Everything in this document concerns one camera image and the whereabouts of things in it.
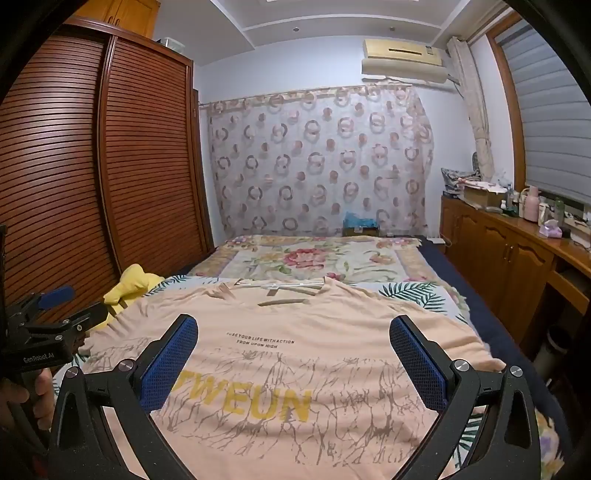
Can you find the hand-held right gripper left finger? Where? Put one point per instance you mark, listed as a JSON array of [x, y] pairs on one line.
[[168, 364]]

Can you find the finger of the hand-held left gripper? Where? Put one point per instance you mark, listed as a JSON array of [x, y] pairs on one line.
[[87, 316], [57, 295]]

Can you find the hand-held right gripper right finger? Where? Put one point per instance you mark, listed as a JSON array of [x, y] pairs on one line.
[[418, 364]]

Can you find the peach printed t-shirt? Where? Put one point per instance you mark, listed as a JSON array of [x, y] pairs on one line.
[[295, 369]]

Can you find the person's left hand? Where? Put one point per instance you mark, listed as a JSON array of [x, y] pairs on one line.
[[44, 392]]

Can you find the yellow plush toy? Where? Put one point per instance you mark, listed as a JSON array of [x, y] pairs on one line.
[[134, 281]]

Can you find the palm leaf print sheet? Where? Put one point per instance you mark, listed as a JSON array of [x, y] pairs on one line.
[[415, 295]]

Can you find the wooden sideboard cabinet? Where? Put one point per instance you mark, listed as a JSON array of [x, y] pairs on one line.
[[498, 258]]

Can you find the wooden louvered wardrobe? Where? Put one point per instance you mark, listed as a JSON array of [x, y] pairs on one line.
[[69, 161]]

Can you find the white trash bin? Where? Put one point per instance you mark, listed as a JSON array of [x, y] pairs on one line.
[[554, 346]]

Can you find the small brown box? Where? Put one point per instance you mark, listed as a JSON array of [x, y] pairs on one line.
[[360, 230]]

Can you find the blue cloth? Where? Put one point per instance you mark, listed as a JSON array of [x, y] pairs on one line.
[[360, 219]]

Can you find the floral blanket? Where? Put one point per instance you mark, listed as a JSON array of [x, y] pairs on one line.
[[300, 258]]

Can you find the cardboard box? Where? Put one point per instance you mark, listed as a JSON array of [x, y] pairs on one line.
[[480, 194]]

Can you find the patterned cushion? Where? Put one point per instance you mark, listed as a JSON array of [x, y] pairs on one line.
[[455, 177]]

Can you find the purple tissue box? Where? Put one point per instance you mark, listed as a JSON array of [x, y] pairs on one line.
[[551, 228]]

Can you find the pink bottle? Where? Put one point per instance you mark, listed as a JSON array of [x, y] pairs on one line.
[[534, 205]]

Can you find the green bottle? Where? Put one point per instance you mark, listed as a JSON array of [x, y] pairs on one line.
[[558, 207]]

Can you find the circle patterned curtain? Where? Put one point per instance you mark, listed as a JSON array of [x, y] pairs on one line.
[[323, 161]]

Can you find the beige patterned side curtain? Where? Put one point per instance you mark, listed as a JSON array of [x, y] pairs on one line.
[[475, 101]]

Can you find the clear storage box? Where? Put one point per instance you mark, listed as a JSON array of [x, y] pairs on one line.
[[173, 44]]

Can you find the wooden overhead cabinet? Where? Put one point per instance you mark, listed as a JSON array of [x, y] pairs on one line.
[[124, 14]]

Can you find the grey window blind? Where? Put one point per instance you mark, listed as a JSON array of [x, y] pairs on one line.
[[549, 106]]

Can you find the beige air conditioner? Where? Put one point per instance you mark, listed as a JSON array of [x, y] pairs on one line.
[[406, 57]]

